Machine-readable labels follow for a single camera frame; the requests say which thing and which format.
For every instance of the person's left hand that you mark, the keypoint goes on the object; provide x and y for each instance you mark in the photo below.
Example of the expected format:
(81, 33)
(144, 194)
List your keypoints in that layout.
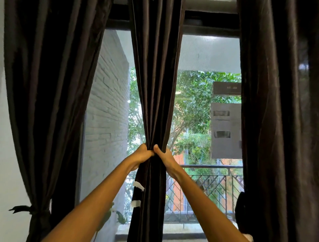
(140, 155)

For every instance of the person's right hand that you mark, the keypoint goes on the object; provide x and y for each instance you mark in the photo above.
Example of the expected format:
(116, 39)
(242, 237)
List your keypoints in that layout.
(168, 160)

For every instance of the person's left thumb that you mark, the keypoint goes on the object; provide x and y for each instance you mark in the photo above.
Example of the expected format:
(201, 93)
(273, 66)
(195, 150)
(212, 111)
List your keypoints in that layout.
(149, 154)

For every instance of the person's right thumb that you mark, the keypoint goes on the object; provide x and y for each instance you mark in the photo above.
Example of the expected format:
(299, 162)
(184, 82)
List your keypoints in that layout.
(159, 151)

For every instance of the person's left forearm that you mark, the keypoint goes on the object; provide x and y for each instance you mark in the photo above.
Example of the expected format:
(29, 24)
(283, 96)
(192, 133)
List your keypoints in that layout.
(94, 205)

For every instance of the person's right forearm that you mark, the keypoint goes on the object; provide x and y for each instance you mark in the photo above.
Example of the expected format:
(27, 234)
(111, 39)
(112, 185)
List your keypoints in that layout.
(204, 207)

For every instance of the white tape strip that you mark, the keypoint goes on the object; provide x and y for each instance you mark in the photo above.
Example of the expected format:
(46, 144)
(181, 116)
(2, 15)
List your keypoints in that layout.
(135, 203)
(138, 185)

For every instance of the green trees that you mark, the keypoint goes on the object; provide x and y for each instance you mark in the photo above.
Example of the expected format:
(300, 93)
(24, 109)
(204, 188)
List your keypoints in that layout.
(194, 107)

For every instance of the black metal balcony railing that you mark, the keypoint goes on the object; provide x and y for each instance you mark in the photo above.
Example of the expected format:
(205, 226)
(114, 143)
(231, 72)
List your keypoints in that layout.
(216, 189)

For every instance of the grey building with vents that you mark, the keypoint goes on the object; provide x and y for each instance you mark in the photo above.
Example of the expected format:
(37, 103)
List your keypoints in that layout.
(226, 124)

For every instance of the green potted plant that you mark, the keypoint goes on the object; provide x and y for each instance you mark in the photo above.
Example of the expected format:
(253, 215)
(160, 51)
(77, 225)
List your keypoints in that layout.
(109, 217)

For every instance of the dark brown tied curtain panel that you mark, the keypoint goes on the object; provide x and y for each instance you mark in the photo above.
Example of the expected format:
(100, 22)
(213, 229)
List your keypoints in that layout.
(52, 104)

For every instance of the dark brown wide curtain panel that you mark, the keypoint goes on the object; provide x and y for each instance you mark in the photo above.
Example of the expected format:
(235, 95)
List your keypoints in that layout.
(279, 119)

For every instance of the dark curtain tieback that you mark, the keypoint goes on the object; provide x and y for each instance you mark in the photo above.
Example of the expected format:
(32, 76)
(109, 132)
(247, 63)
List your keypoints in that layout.
(30, 210)

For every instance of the dark window frame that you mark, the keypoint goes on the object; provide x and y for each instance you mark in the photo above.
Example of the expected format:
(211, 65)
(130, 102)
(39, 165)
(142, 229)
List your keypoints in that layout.
(199, 22)

